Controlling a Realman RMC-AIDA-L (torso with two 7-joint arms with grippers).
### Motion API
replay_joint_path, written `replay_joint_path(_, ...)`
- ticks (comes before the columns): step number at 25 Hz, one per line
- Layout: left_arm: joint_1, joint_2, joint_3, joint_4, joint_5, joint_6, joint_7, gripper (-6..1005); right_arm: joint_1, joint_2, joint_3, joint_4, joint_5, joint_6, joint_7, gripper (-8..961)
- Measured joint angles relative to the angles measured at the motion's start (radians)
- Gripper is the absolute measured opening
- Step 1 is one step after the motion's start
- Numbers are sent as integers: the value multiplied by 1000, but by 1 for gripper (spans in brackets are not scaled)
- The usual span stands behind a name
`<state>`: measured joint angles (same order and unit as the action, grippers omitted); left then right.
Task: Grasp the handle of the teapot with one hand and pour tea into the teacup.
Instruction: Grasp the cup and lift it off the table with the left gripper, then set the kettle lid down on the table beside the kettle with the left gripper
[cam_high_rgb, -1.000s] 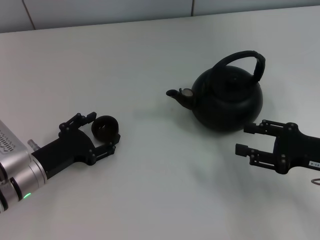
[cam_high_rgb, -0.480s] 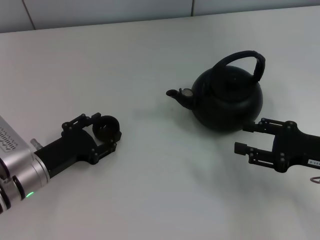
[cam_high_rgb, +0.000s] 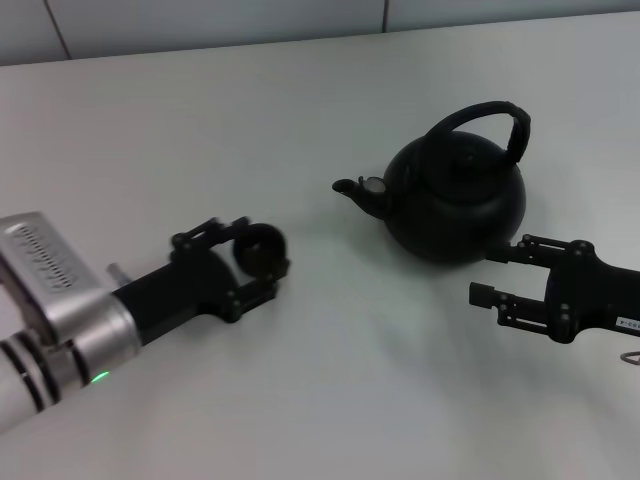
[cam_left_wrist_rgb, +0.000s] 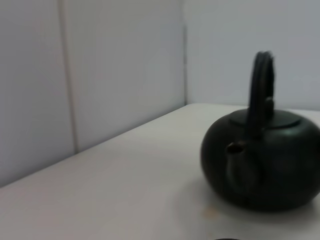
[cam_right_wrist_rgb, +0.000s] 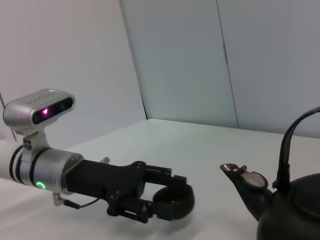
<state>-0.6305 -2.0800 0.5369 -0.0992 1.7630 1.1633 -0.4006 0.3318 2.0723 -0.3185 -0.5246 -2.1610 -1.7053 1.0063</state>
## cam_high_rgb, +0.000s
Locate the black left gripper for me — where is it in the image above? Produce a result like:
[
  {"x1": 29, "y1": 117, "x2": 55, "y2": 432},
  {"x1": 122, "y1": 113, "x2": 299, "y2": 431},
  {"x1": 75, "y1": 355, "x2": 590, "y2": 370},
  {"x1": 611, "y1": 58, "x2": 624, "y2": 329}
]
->
[{"x1": 112, "y1": 216, "x2": 293, "y2": 347}]

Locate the black round teapot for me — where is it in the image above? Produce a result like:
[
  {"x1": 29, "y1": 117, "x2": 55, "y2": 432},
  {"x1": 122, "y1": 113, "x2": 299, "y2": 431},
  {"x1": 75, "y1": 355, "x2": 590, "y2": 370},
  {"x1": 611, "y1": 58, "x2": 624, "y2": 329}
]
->
[{"x1": 331, "y1": 100, "x2": 532, "y2": 267}]

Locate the small black teacup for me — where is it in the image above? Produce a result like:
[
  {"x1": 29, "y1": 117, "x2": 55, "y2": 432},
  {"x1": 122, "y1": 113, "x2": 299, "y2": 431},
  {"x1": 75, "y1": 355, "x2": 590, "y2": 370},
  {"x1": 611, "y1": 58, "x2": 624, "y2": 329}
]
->
[{"x1": 233, "y1": 224, "x2": 290, "y2": 279}]

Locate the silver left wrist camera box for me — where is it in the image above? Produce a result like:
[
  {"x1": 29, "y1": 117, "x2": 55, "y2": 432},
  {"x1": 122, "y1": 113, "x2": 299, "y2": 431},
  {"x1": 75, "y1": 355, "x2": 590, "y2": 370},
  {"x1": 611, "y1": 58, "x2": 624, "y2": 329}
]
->
[{"x1": 0, "y1": 211, "x2": 109, "y2": 346}]

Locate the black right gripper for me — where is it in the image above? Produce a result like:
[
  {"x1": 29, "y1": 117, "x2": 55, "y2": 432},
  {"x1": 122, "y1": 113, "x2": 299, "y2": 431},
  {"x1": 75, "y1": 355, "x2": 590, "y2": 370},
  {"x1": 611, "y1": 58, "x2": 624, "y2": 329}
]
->
[{"x1": 468, "y1": 233, "x2": 640, "y2": 346}]

